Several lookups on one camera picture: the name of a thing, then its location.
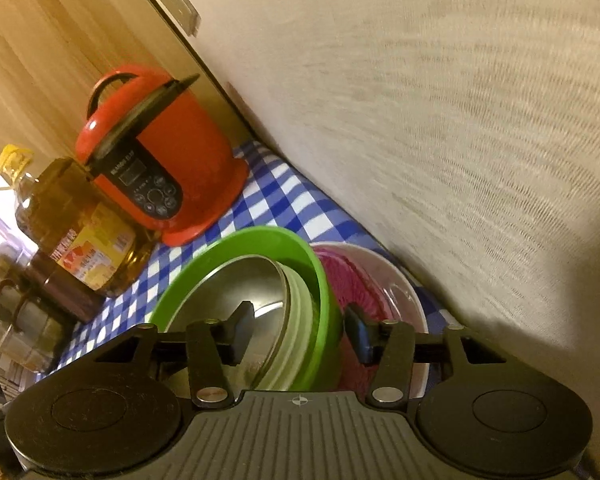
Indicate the stainless steel bowl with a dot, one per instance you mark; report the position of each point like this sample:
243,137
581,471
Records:
230,285

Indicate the green plastic bowl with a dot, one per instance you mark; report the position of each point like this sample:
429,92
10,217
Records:
325,290

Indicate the blue white checked tablecloth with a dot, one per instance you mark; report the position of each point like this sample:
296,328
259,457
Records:
280,195

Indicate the cream plastic bowl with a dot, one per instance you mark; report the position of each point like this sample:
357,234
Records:
300,320

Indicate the white ceramic plate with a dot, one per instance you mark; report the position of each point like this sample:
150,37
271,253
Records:
405,300

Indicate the stainless steel steamer pot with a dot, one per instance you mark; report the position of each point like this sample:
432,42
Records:
20,320

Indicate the wooden cabinet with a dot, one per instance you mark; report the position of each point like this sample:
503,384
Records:
55,50

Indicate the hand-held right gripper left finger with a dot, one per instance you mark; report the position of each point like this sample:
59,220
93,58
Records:
240,332

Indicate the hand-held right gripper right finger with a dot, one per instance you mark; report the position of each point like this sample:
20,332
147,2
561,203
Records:
358,332

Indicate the red electric pressure cooker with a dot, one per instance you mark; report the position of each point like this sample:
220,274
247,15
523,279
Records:
190,160

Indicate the cooking oil bottle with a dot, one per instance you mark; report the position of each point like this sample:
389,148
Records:
80,220

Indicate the pink glass plate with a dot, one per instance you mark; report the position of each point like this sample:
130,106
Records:
347,360
352,285

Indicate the brown metal canister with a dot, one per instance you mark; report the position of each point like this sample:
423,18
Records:
65,290

